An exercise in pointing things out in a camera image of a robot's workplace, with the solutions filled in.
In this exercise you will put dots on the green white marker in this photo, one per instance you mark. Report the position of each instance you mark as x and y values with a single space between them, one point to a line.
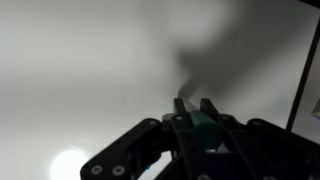
204 123

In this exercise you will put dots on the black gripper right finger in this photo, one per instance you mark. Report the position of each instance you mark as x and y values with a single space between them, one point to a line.
267 151

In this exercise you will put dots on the black framed whiteboard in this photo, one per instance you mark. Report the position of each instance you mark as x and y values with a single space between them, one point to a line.
76 74

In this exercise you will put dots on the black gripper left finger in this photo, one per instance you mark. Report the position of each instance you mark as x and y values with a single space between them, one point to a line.
128 157

